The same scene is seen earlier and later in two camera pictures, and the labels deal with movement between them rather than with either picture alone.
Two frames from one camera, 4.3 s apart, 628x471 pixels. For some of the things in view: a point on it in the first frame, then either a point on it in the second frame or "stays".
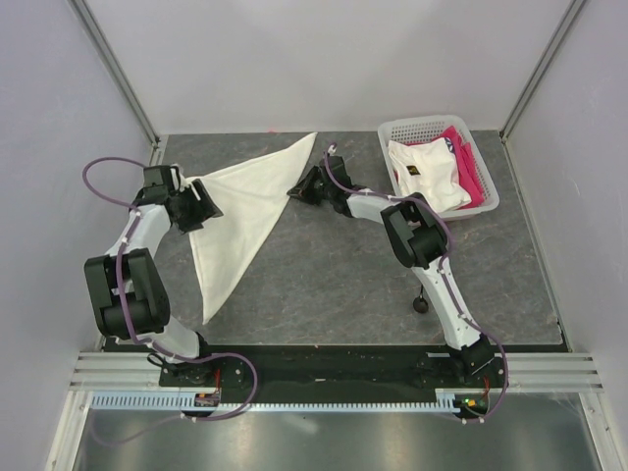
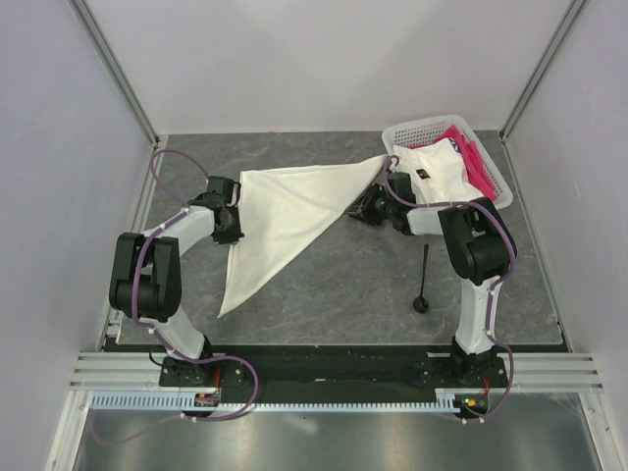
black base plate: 224,369 stays
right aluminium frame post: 554,44 stays
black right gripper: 302,190 → 362,206
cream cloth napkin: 247,194 → 283,210
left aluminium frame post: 115,69 stays
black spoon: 420,305 stays
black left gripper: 204,209 → 235,235
